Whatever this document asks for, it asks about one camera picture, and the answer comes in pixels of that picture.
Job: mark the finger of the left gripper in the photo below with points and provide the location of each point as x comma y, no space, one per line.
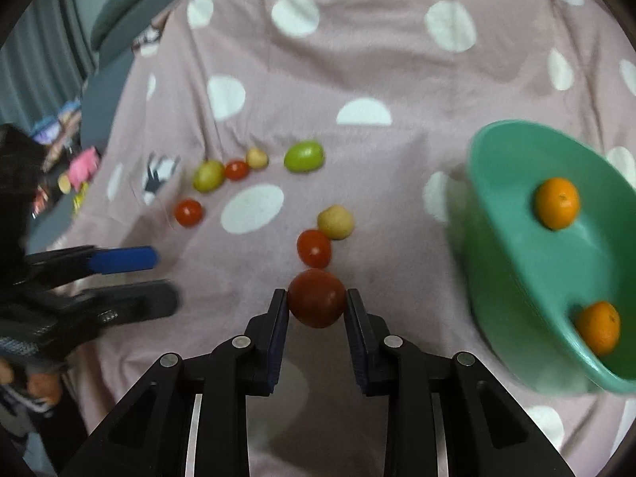
119,259
134,300

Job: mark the yellow snack packet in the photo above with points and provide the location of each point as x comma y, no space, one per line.
79,197

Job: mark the small yellow fruit top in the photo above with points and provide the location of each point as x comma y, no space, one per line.
256,159

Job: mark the pile of colourful clothes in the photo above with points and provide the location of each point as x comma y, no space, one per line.
59,134

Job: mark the red tomato pair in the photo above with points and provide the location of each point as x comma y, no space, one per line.
314,249

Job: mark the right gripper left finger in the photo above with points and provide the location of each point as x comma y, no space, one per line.
147,433

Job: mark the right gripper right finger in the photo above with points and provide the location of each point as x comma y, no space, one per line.
457,399

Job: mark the yellow paper cup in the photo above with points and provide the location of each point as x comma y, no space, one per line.
64,184

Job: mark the grey curtain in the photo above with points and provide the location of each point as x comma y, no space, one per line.
44,62

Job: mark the orange mandarin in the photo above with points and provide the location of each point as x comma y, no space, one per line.
556,203
599,326

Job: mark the pink plush toy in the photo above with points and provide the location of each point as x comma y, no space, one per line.
83,167

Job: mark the green plastic bowl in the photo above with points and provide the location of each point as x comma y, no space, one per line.
527,283

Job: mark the pink polka dot blanket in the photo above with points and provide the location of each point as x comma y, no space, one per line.
393,90

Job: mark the yellow-green round fruit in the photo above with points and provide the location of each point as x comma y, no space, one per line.
208,176

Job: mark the small yellow fruit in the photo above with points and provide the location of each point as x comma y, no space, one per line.
336,222
256,159

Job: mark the red snack packet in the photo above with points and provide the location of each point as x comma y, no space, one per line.
41,201

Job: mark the red tomato top row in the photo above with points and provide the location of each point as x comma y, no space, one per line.
236,170

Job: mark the left hand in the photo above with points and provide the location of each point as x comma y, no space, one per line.
46,386

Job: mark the dark grey sofa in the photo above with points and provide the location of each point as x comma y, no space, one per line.
147,111

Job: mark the bright green oval fruit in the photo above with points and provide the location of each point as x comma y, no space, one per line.
304,157

